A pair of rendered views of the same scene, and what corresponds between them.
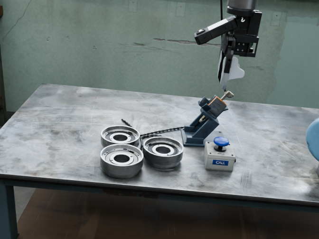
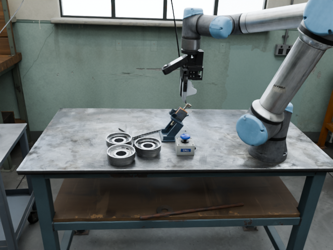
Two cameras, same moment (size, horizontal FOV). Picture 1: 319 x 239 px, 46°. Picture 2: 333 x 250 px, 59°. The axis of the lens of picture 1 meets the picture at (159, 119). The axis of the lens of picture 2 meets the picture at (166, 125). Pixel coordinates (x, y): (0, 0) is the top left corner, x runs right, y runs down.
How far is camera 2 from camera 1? 0.20 m
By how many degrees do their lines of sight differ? 4
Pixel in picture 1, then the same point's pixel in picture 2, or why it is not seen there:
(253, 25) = (198, 60)
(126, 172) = (125, 161)
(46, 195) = (71, 185)
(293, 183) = (233, 159)
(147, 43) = (132, 72)
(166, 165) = (150, 155)
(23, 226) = (57, 207)
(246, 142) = (202, 136)
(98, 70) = (97, 94)
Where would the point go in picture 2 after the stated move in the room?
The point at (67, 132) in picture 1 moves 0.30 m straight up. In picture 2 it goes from (82, 140) to (76, 70)
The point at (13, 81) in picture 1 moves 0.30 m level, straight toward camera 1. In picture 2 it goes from (33, 108) to (35, 120)
